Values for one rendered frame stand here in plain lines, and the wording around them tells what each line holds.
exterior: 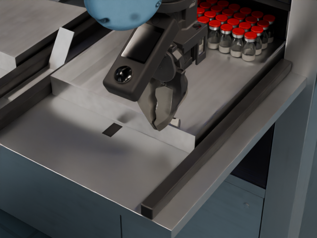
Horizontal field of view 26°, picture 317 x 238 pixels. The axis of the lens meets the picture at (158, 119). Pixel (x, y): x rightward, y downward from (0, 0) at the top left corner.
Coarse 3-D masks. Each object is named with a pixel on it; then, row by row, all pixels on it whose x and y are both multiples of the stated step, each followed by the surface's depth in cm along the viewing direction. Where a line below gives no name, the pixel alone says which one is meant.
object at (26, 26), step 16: (0, 0) 130; (16, 0) 130; (32, 0) 130; (48, 0) 130; (0, 16) 126; (16, 16) 126; (32, 16) 126; (48, 16) 126; (64, 16) 126; (80, 16) 120; (0, 32) 121; (16, 32) 121; (32, 32) 121; (48, 32) 121; (0, 48) 117; (16, 48) 117; (32, 48) 112; (0, 64) 112; (16, 64) 110
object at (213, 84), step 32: (128, 32) 119; (96, 64) 114; (192, 64) 114; (224, 64) 114; (256, 64) 114; (64, 96) 106; (96, 96) 102; (192, 96) 107; (224, 96) 107; (192, 128) 100
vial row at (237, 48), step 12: (216, 24) 115; (228, 24) 115; (216, 36) 115; (228, 36) 114; (240, 36) 113; (252, 36) 112; (216, 48) 117; (228, 48) 116; (240, 48) 114; (252, 48) 113; (252, 60) 114
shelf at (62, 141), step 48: (48, 96) 107; (288, 96) 107; (0, 144) 98; (48, 144) 98; (96, 144) 98; (144, 144) 98; (240, 144) 98; (96, 192) 90; (144, 192) 90; (192, 192) 90
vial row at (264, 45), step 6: (198, 0) 121; (198, 6) 121; (204, 6) 119; (210, 6) 120; (216, 6) 119; (216, 12) 118; (222, 12) 118; (228, 12) 118; (228, 18) 118; (240, 18) 116; (246, 18) 116; (252, 18) 116; (252, 24) 115; (258, 24) 115; (264, 24) 115; (264, 30) 115; (264, 36) 115; (264, 42) 116; (264, 48) 117
